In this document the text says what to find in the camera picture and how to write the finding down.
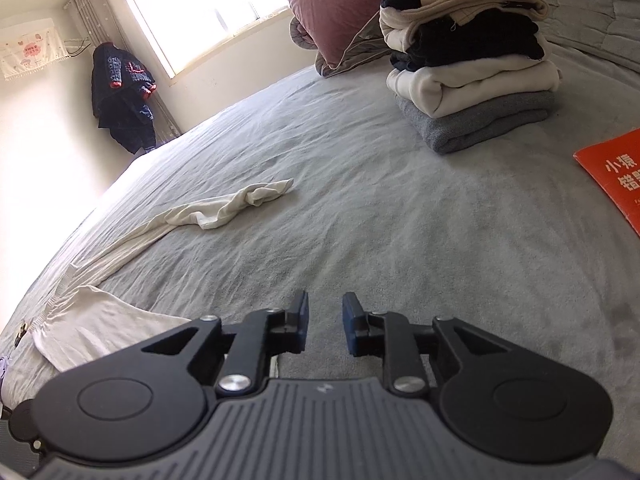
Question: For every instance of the white folded garment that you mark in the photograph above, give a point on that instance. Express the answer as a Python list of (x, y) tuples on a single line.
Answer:
[(475, 82)]

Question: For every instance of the white pants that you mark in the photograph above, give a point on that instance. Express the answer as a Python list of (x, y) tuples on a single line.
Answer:
[(215, 210)]

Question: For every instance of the black folded garment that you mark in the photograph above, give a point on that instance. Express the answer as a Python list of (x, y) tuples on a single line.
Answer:
[(475, 42)]

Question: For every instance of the window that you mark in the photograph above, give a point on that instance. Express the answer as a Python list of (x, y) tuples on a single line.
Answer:
[(200, 10)]

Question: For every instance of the grey folded quilt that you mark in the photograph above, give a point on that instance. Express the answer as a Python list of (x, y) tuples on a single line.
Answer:
[(360, 50)]

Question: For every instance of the beige folded garment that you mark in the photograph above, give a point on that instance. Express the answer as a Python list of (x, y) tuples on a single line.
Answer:
[(475, 2)]

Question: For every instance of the dark hanging jacket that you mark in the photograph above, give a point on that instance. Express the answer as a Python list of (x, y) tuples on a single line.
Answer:
[(122, 95)]

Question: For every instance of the bed with grey sheet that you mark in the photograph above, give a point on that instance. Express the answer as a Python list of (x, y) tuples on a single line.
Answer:
[(400, 220)]

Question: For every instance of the covered air conditioner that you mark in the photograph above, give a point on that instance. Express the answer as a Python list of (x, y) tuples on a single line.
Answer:
[(32, 47)]

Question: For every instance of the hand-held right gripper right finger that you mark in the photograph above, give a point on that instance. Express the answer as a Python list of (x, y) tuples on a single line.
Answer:
[(350, 325)]

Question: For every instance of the pink pillow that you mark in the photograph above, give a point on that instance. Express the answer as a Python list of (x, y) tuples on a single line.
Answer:
[(340, 5)]

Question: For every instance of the grey quilted headboard cover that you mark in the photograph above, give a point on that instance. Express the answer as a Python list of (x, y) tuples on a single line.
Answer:
[(585, 5)]

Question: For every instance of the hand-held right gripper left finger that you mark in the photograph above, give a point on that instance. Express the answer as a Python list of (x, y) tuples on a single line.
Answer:
[(302, 322)]

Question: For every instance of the orange booklet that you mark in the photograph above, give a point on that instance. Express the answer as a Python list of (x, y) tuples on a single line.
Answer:
[(615, 175)]

